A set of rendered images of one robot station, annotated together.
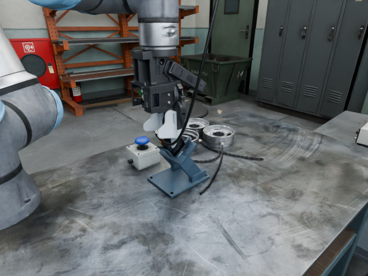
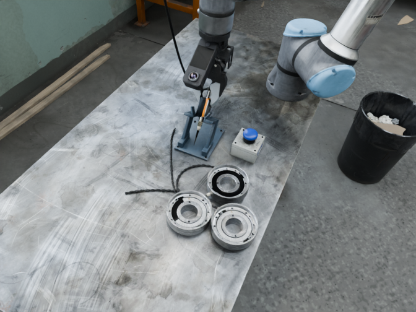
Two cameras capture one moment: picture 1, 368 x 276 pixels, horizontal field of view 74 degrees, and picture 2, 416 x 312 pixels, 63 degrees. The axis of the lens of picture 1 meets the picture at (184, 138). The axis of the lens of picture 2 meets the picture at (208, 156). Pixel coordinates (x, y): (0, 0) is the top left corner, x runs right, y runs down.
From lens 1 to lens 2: 1.21 m
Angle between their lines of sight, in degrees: 102
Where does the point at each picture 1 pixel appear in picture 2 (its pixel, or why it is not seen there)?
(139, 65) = not seen: hidden behind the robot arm
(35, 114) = (301, 59)
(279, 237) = (115, 113)
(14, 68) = (333, 32)
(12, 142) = (286, 53)
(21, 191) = (275, 78)
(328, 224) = (80, 130)
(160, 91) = not seen: hidden behind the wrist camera
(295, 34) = not seen: outside the picture
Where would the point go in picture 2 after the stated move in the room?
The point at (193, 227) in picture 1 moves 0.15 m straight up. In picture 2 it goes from (168, 106) to (167, 64)
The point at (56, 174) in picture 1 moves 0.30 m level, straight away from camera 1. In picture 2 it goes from (296, 115) to (392, 158)
